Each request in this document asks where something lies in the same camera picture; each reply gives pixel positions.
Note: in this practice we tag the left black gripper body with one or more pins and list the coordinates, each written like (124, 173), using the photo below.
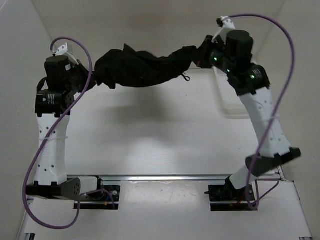
(78, 82)

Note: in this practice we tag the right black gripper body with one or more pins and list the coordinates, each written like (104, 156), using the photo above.
(213, 54)

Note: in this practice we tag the black shorts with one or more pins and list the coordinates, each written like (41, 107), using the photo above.
(141, 69)

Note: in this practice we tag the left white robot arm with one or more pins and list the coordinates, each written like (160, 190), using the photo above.
(55, 94)

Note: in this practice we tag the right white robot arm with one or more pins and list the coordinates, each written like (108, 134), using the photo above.
(233, 56)

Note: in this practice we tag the white plastic perforated basket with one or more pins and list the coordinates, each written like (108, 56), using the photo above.
(230, 102)

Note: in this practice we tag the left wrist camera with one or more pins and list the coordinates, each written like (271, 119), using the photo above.
(65, 50)

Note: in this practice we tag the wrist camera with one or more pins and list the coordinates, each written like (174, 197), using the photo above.
(225, 25)
(65, 50)

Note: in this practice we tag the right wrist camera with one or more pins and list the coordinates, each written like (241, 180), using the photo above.
(225, 25)

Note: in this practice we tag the aluminium table edge rail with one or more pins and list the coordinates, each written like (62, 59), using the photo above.
(163, 178)

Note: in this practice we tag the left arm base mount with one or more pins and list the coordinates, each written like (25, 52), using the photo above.
(99, 194)

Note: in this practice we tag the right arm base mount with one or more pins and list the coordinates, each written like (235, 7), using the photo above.
(222, 200)

